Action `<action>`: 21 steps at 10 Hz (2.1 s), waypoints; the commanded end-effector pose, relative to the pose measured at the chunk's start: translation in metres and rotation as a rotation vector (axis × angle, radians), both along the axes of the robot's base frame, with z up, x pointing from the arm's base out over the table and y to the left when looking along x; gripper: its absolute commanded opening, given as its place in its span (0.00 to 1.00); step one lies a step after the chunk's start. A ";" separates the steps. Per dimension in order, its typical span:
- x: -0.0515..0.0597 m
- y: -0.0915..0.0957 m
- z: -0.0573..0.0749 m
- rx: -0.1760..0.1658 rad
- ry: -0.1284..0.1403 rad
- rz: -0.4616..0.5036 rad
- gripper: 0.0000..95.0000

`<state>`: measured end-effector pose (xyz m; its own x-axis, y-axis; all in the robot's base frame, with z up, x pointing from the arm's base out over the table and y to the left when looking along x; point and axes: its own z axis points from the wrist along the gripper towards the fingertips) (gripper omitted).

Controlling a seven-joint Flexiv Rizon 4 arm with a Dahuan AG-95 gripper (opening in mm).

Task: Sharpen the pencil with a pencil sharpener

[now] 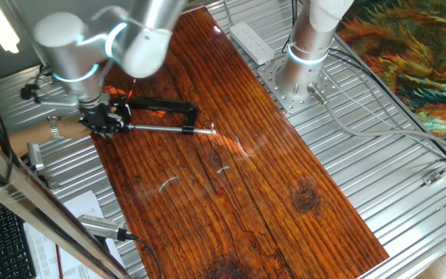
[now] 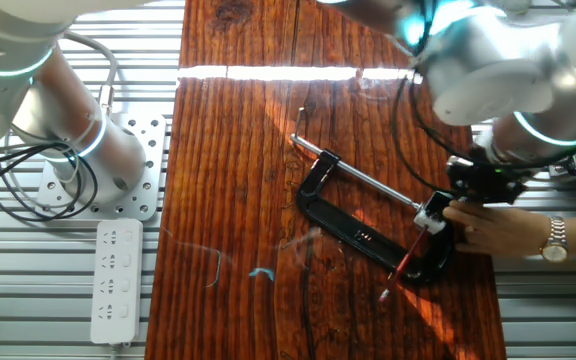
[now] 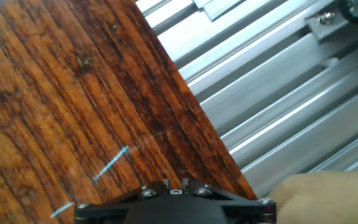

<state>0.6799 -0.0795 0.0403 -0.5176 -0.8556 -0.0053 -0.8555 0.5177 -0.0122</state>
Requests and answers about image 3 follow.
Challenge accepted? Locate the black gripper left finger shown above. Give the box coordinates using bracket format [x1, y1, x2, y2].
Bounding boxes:
[73, 178, 172, 224]

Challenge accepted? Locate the person's hand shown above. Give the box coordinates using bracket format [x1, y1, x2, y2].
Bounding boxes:
[267, 170, 358, 224]

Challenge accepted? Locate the brown wooden board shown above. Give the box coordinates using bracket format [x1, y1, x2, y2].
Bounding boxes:
[0, 0, 258, 224]

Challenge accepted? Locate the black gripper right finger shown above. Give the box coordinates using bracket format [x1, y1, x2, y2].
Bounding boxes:
[181, 177, 277, 224]

